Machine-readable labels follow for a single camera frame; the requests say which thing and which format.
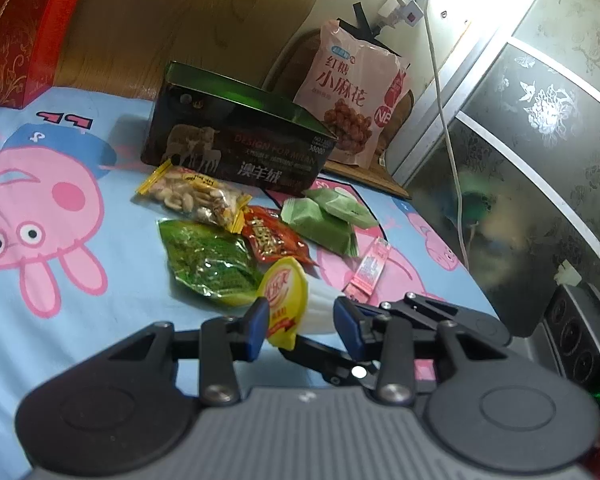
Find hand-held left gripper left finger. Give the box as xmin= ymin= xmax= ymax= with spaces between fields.
xmin=107 ymin=298 xmax=271 ymax=407

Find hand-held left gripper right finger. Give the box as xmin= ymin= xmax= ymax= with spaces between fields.
xmin=332 ymin=297 xmax=486 ymax=406

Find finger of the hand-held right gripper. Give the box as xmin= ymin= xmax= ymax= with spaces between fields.
xmin=355 ymin=291 xmax=511 ymax=348
xmin=279 ymin=335 xmax=382 ymax=387

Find white jelly cup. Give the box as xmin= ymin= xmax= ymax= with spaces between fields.
xmin=260 ymin=256 xmax=338 ymax=352

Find clear peanut packet yellow ends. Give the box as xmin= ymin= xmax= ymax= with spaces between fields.
xmin=134 ymin=159 xmax=252 ymax=233

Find black rectangular tin box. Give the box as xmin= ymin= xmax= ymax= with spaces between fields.
xmin=141 ymin=61 xmax=338 ymax=198

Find small pink carton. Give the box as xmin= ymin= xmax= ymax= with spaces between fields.
xmin=342 ymin=237 xmax=392 ymax=303

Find shiny dark green snack packet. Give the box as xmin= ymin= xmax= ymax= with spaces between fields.
xmin=157 ymin=218 xmax=266 ymax=308

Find red snack packet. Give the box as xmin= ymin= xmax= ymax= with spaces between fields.
xmin=241 ymin=206 xmax=320 ymax=267

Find plain light green packet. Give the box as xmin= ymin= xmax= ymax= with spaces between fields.
xmin=280 ymin=197 xmax=361 ymax=258

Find cartoon pig printed bedsheet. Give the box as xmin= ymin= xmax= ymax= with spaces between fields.
xmin=0 ymin=85 xmax=501 ymax=480

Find brown woven chair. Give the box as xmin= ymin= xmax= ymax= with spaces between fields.
xmin=260 ymin=27 xmax=412 ymax=199

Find large pink snack bag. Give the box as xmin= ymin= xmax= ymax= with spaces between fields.
xmin=293 ymin=19 xmax=412 ymax=168

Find black tape cross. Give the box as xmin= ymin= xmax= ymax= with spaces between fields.
xmin=352 ymin=2 xmax=382 ymax=39

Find wooden headboard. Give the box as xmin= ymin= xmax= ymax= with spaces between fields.
xmin=55 ymin=0 xmax=342 ymax=107

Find red gift box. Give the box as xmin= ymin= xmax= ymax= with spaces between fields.
xmin=0 ymin=0 xmax=96 ymax=109

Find white power cable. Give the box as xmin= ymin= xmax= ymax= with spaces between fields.
xmin=422 ymin=0 xmax=474 ymax=267

